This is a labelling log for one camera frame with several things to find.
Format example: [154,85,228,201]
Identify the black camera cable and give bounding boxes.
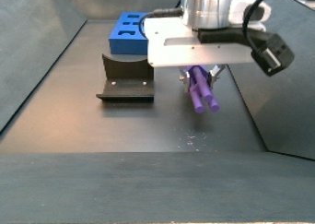
[137,0,280,55]

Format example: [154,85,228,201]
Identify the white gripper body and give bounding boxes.
[144,18,253,67]

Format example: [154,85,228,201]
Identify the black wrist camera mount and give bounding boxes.
[196,28,293,77]

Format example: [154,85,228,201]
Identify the purple three prong object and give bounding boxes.
[185,65,218,113]

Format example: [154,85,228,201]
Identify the dark curved fixture stand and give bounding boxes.
[95,55,154,102]

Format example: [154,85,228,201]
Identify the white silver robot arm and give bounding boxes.
[144,0,256,67]

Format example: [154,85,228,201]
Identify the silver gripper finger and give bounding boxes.
[209,65,225,86]
[178,66,190,91]

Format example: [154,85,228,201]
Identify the blue foam shape board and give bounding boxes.
[107,12,148,55]

